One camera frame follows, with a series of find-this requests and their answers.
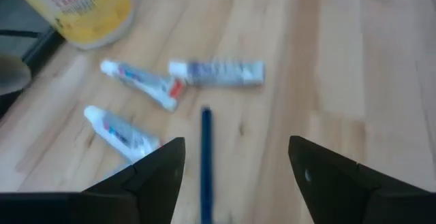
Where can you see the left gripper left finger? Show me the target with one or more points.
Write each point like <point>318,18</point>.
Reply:
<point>150,190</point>

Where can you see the Lysol wipes canister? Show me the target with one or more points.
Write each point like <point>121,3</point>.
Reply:
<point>85,19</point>

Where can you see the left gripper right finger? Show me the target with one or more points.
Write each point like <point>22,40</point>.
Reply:
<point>340,196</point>

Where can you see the black aluminium table frame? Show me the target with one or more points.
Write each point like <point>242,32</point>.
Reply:
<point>44,52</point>

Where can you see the small white toothpaste tube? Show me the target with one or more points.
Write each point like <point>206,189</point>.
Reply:
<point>119,135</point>
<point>221,72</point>
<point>146,82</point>

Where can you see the blue disposable razor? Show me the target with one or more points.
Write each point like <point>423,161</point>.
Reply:
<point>206,156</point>

